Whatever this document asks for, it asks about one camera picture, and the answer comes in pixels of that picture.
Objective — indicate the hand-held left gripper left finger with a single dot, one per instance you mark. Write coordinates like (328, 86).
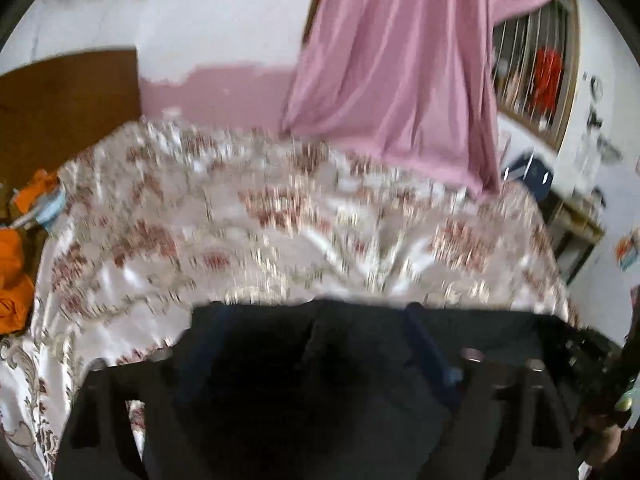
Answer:
(100, 410)

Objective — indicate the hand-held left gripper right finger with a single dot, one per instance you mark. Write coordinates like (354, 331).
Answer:
(432, 355)

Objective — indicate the black garment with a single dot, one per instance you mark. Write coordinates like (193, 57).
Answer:
(325, 385)

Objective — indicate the person's right hand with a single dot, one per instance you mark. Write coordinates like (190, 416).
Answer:
(606, 442)

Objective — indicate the wooden shelf unit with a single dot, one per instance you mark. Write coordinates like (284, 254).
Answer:
(575, 227)

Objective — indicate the orange cloth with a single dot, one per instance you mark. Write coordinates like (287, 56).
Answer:
(12, 282)
(36, 187)

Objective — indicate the navy bag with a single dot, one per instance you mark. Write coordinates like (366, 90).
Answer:
(530, 172)

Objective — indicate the light blue cloth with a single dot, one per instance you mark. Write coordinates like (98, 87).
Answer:
(50, 211)

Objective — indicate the floral bedspread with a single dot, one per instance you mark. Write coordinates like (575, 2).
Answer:
(250, 220)

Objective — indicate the pink curtain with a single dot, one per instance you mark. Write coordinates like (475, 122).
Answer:
(395, 75)

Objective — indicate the red hanging garment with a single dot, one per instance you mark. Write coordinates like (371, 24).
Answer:
(547, 77)

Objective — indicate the wooden headboard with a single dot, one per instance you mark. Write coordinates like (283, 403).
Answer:
(65, 105)

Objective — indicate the barred window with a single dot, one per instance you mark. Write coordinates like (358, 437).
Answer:
(537, 60)

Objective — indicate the cartoon wall poster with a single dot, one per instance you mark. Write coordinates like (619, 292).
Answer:
(627, 250)

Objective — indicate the round wall clock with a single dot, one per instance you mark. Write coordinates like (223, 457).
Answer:
(595, 87)

